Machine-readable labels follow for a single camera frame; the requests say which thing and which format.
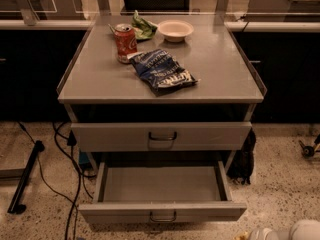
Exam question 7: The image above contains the grey drawer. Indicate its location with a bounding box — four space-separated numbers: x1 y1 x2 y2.
79 161 247 224
71 122 252 152

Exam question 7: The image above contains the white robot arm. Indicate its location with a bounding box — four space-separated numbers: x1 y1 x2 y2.
233 219 320 240

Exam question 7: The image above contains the grey top drawer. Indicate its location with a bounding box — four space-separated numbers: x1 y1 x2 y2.
71 122 252 152

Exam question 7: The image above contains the grey metal drawer cabinet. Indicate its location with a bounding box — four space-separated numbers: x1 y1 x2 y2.
58 15 265 167

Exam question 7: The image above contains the black caster wheel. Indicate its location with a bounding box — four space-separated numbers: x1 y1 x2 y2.
299 134 320 158

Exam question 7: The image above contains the blue chip bag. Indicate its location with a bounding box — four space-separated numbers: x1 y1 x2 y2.
127 49 198 96

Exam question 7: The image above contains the black power adapter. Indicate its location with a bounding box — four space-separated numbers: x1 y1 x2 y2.
67 131 77 146

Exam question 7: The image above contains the white paper bowl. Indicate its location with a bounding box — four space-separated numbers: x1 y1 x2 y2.
157 20 194 43

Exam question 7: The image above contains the green chip bag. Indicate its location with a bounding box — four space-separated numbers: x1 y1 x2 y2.
131 10 157 41

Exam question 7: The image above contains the red soda can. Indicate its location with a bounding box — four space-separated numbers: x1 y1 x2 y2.
114 24 137 64

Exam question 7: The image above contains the black metal floor bar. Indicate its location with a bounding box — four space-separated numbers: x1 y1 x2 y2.
7 140 45 214

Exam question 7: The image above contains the black floor cable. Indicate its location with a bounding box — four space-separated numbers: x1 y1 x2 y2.
16 120 98 240

